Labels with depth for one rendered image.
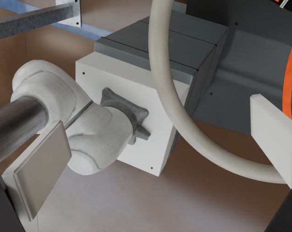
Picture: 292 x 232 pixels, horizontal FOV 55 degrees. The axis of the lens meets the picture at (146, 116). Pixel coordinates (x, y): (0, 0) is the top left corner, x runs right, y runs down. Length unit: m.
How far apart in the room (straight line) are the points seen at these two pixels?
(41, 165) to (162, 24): 0.30
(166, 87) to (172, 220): 2.37
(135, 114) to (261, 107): 0.81
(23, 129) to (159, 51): 0.40
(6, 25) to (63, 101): 0.97
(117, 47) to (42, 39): 1.38
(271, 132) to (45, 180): 0.13
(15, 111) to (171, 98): 0.40
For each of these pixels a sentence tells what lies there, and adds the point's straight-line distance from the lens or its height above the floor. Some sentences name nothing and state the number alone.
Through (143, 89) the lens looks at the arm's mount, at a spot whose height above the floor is 0.91.
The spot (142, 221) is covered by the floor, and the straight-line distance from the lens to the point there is 2.93.
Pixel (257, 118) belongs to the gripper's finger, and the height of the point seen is 1.52.
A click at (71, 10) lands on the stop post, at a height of 0.02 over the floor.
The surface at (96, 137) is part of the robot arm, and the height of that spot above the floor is 1.13.
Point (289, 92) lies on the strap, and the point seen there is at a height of 0.02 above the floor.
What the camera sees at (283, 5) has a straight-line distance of 1.65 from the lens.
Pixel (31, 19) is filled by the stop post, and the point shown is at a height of 0.41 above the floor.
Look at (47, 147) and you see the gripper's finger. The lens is 0.18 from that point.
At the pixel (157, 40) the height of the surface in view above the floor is 1.30.
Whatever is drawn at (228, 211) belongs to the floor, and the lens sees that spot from 2.46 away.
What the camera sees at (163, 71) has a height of 1.31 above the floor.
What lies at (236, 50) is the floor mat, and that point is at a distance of 1.74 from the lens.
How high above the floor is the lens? 1.68
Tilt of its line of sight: 53 degrees down
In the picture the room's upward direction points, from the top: 140 degrees counter-clockwise
